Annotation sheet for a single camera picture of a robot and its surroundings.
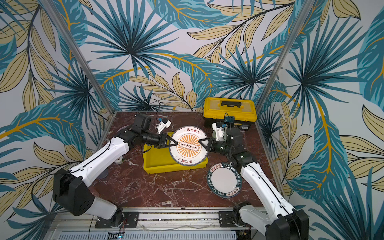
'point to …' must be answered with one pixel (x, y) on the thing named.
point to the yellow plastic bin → (158, 160)
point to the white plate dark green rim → (224, 180)
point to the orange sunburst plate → (189, 151)
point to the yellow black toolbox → (243, 109)
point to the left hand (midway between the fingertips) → (176, 145)
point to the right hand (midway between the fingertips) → (198, 142)
